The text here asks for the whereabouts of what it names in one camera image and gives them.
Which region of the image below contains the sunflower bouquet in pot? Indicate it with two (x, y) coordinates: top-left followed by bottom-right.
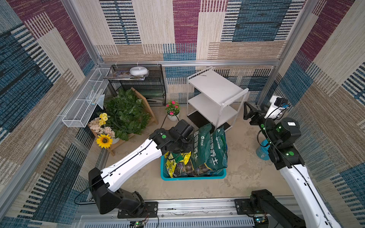
(88, 113), (120, 149)

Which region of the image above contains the magazine on black shelf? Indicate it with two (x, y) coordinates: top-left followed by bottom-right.
(103, 71), (149, 81)

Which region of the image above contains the teal round canister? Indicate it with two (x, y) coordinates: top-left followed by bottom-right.
(256, 140), (270, 161)

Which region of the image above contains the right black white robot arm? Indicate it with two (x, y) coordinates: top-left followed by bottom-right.
(244, 97), (341, 228)

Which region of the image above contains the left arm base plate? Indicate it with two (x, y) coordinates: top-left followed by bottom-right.
(117, 201), (158, 219)

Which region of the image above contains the white wire wall basket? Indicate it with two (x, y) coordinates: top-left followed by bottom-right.
(62, 67), (110, 128)

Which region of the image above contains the green soil bag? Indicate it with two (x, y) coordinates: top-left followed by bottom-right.
(185, 123), (213, 176)
(201, 126), (228, 176)

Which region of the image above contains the teal plastic basket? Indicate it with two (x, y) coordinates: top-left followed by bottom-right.
(160, 155), (227, 181)

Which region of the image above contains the wooden plant stand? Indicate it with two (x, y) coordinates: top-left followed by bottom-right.
(92, 88), (158, 155)

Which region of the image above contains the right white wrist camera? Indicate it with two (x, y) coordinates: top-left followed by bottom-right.
(264, 96), (289, 119)

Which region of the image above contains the pink flowers white pot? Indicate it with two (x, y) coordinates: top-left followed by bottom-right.
(165, 100), (180, 121)

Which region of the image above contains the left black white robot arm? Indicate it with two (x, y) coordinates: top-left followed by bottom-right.
(88, 126), (193, 216)

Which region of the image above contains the white three-tier shelf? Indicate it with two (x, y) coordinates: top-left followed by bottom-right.
(186, 66), (249, 131)

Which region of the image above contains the white round device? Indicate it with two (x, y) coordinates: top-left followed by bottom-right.
(129, 66), (148, 77)

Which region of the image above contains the aluminium front rail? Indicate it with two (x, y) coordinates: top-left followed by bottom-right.
(71, 195), (323, 228)

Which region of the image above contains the black wire shelf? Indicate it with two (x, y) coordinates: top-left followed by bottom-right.
(108, 64), (166, 106)

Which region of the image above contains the green leafy plant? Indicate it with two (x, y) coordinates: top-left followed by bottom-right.
(104, 89), (151, 141)

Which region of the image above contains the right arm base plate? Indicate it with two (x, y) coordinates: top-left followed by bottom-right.
(234, 198), (269, 216)

